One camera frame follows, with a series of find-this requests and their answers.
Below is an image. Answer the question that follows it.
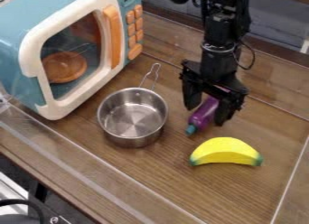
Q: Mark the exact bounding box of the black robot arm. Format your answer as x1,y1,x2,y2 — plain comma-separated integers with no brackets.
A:
169,0,251,126

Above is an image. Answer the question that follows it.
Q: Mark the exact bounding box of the purple toy eggplant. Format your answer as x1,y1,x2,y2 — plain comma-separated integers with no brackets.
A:
186,97,218,135

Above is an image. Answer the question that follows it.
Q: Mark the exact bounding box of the black device bottom left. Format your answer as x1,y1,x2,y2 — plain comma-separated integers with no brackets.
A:
0,194,88,224

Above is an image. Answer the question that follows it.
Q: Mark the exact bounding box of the blue toy microwave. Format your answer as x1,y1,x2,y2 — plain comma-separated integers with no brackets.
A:
0,0,143,120

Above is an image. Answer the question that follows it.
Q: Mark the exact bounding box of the yellow toy banana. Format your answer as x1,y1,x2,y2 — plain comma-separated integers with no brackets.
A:
190,137,263,166

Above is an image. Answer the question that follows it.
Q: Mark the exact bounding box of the silver pot with handle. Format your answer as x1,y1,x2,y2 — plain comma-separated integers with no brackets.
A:
96,63,168,148

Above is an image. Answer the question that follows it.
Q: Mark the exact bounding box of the black cable bottom left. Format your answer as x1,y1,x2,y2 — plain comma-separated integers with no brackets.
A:
0,198,45,224

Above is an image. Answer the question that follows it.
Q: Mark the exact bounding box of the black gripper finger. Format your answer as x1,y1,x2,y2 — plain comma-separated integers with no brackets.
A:
182,79,203,110
214,97,240,126

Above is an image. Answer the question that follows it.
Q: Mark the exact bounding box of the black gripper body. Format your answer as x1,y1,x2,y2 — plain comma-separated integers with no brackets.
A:
179,60,248,106

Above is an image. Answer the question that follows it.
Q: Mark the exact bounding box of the orange plate inside microwave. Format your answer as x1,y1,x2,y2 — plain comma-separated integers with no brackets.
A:
42,51,87,83

